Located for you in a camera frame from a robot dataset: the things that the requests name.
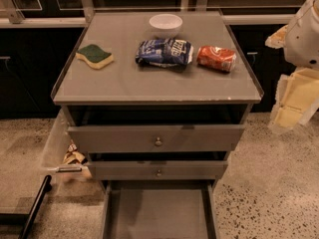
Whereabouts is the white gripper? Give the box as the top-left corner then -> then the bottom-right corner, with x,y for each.
265,0 -> 319,133

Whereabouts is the red coke can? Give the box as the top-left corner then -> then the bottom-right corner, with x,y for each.
196,46 -> 236,73

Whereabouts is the grey drawer cabinet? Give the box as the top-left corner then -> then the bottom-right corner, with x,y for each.
50,10 -> 265,239

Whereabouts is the middle grey drawer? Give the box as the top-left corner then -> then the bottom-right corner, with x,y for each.
88,160 -> 227,180

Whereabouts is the grey drawer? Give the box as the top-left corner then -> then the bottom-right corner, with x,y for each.
99,180 -> 220,239
68,124 -> 244,152
88,160 -> 227,180

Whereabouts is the top grey drawer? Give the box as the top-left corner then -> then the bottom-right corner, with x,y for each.
68,124 -> 244,152

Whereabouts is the bottom grey drawer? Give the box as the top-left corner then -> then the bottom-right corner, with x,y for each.
99,180 -> 220,239

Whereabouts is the blue chip bag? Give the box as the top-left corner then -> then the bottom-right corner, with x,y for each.
135,38 -> 193,68

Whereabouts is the white bowl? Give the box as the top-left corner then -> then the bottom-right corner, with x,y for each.
149,14 -> 183,38

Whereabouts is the green yellow sponge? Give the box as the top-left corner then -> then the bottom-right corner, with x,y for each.
76,44 -> 114,70

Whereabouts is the crumpled snack wrapper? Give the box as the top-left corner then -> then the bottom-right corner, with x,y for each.
63,143 -> 87,164

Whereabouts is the clear plastic bin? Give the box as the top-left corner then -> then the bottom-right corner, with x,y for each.
41,111 -> 92,182

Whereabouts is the black bar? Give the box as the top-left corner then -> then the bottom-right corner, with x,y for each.
19,175 -> 52,239

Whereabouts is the metal window rail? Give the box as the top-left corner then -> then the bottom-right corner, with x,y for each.
0,0 -> 306,28

